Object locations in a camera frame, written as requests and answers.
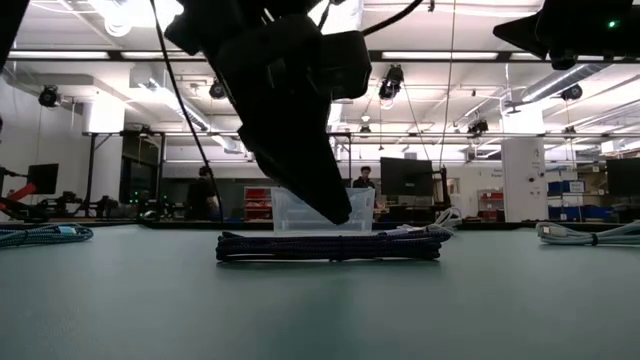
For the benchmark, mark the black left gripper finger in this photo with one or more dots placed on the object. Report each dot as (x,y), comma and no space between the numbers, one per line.
(305,170)

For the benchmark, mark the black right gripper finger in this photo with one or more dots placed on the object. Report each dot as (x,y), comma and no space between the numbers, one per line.
(527,32)

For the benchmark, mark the clear plastic bin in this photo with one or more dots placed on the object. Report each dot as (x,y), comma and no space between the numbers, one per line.
(292,212)

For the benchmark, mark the red storage bin shelf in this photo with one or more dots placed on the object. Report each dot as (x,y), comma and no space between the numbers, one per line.
(257,200)

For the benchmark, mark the seated person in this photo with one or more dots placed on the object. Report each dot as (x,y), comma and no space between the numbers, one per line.
(364,179)

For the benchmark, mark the black monitor on stand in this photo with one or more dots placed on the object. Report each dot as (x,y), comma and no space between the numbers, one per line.
(406,176)

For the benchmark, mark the standing person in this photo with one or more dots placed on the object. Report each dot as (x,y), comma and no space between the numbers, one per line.
(201,197)

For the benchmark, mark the white square pillar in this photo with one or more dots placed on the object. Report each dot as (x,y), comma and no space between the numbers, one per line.
(524,170)

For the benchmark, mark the black monitor at edge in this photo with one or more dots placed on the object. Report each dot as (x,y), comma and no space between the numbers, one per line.
(624,176)

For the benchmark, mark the blue storage bins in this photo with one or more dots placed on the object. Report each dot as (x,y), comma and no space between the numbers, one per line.
(565,187)

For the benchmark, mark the small red bin shelf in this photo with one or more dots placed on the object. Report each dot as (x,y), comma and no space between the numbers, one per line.
(491,202)

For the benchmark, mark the black background robot station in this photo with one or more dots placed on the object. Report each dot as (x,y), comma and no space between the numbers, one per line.
(75,206)

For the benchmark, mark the small black monitor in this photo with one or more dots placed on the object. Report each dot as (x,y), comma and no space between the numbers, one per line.
(42,178)

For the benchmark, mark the red bar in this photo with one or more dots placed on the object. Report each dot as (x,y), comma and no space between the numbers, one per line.
(22,191)

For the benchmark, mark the thin black metal frame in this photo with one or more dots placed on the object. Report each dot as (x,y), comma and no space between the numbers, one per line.
(349,160)

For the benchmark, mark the black ceiling camera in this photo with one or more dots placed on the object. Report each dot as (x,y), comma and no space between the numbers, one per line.
(217,90)
(391,82)
(48,96)
(478,127)
(571,92)

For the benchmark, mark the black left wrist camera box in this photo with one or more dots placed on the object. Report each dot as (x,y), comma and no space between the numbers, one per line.
(347,65)

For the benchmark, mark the tall black metal frame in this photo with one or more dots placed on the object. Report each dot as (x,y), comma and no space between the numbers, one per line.
(162,170)

